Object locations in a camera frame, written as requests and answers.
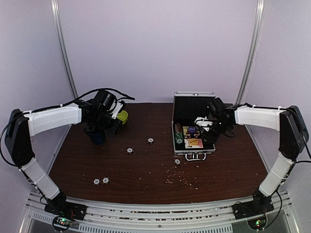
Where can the front aluminium rail base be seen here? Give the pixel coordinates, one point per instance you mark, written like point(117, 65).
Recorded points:
point(205, 217)

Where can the right aluminium frame post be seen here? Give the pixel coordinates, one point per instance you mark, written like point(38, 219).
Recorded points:
point(254, 44)

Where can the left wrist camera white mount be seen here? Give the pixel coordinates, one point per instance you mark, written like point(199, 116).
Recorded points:
point(119, 107)

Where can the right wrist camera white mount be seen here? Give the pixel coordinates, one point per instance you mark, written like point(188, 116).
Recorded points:
point(203, 123)

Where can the aluminium poker case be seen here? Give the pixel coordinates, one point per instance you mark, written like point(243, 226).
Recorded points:
point(187, 106)

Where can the left aluminium frame post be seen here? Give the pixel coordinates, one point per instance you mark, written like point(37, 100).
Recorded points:
point(62, 45)

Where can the yellow blue card box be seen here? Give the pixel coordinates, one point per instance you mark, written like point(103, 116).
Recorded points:
point(185, 132)

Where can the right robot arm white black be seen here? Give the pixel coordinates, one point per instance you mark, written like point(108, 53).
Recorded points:
point(290, 134)

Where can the green bowl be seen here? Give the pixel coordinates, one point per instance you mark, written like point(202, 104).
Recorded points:
point(123, 116)

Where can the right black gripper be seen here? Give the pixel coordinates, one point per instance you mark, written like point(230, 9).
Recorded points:
point(210, 139)

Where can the green poker chip front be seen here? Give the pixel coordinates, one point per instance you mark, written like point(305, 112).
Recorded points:
point(179, 140)

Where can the purple round button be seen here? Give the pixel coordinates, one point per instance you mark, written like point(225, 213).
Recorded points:
point(192, 129)

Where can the aluminium frame post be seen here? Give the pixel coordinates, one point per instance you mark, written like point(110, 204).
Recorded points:
point(254, 44)
point(62, 45)

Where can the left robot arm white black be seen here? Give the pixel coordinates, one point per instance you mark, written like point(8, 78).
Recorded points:
point(24, 125)

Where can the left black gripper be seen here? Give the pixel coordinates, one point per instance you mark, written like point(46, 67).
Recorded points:
point(114, 128)

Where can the chip row in case left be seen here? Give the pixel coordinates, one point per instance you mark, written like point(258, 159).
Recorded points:
point(178, 130)

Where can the card deck in case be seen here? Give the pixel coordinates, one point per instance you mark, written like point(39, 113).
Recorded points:
point(194, 143)

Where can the dark blue mug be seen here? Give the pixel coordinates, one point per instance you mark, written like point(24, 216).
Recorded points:
point(96, 138)

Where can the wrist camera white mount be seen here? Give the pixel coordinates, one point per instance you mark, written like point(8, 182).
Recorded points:
point(119, 107)
point(203, 123)

